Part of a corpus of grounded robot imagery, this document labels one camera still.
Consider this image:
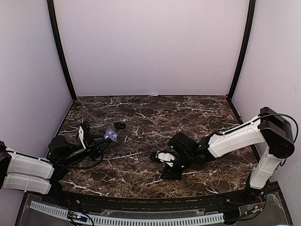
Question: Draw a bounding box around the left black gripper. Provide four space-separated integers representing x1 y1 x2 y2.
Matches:
62 134 111 167

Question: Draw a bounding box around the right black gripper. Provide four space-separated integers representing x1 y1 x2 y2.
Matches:
160 152 195 181

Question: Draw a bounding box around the purple charging case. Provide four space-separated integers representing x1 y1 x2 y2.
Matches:
103 129 118 143

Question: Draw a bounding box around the black earbud charging case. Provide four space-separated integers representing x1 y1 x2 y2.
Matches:
114 122 126 129

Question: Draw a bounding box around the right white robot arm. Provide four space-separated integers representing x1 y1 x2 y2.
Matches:
154 107 298 204

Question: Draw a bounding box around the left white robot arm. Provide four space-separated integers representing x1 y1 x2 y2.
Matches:
0 135 113 205

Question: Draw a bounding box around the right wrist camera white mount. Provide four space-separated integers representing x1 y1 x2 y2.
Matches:
150 151 176 167

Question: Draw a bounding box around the white slotted cable duct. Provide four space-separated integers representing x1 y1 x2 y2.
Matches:
30 201 224 226

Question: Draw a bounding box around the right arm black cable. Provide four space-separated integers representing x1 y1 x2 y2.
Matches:
257 113 299 151

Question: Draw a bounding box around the left black frame post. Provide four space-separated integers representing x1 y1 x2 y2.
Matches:
47 0 77 101

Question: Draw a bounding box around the black frame post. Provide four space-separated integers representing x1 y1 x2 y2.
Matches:
47 0 77 101
227 0 256 101

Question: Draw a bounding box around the right black frame post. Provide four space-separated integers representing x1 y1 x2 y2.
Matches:
227 0 256 101

